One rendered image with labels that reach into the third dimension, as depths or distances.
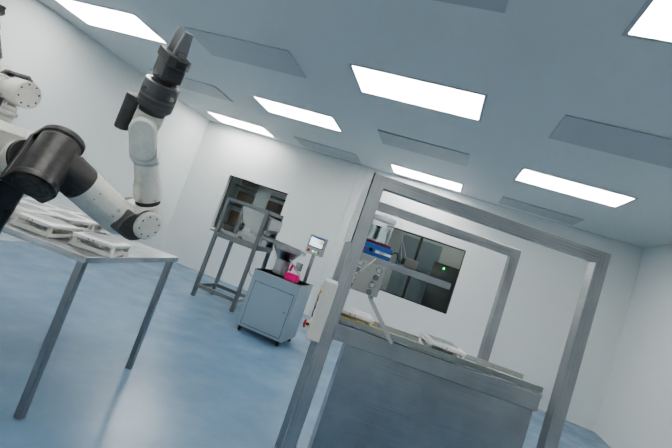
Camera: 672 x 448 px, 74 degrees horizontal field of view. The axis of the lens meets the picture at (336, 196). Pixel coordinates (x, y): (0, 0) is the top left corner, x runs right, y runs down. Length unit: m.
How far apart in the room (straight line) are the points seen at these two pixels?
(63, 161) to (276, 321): 4.55
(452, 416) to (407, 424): 0.28
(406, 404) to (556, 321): 5.38
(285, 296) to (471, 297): 3.58
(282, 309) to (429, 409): 2.85
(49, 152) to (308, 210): 7.34
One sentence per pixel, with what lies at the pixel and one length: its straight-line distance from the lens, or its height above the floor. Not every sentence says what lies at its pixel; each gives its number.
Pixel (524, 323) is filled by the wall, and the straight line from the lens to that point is 8.01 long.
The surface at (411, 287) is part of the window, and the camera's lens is 7.99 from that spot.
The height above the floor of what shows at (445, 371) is 0.86.
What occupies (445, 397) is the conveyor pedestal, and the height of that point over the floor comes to 0.70.
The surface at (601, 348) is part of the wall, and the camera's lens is 8.30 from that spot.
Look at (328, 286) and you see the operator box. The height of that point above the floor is 1.17.
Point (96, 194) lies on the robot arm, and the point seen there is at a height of 1.28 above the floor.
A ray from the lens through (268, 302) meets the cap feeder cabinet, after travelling 5.52.
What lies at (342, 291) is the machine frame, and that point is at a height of 1.16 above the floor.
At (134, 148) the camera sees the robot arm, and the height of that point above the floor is 1.41.
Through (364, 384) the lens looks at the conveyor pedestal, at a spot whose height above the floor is 0.62.
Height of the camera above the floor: 1.35
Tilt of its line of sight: 6 degrees up
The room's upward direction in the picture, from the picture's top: 19 degrees clockwise
